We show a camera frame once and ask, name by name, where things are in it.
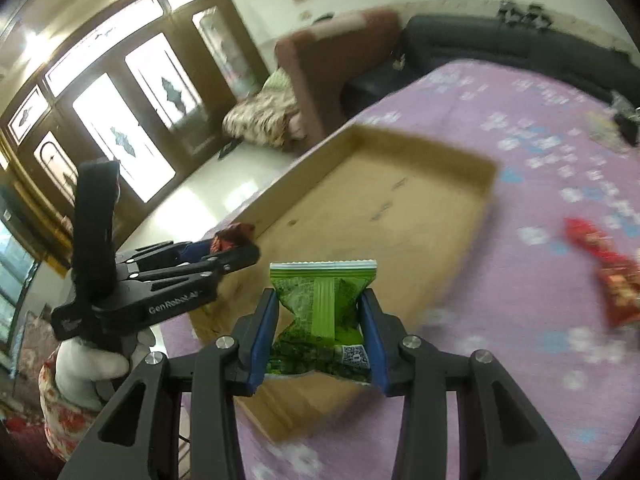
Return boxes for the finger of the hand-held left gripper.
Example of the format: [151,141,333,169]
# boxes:
[117,241,213,263]
[125,244,261,286]

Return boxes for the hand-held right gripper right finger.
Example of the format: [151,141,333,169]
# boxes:
[357,287,583,480]

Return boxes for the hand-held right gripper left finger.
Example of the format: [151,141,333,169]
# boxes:
[57,287,281,480]

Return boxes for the dark red snack packet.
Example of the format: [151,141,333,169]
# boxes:
[210,222,257,253]

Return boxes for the green striped-edge snack packet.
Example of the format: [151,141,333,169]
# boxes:
[265,259,378,386]

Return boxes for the shallow cardboard box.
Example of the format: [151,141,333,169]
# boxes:
[187,124,501,443]

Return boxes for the person's left hand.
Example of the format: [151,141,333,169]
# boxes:
[54,330,157,411]

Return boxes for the patterned blanket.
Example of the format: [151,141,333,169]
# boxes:
[221,67,306,148]

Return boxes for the purple floral tablecloth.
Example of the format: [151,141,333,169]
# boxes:
[160,57,640,480]

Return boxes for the wooden glass-panel door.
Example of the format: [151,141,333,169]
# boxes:
[0,0,271,261]

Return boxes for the brown armchair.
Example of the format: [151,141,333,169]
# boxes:
[274,7,403,156]

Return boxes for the bright red snack packet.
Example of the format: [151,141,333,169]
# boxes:
[562,217,640,328]

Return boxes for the pale flat packet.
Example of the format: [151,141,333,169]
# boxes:
[585,112,626,152]

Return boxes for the black leather sofa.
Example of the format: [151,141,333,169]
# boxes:
[340,14,631,121]

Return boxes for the cluster of small black objects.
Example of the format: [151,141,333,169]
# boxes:
[497,0,551,28]

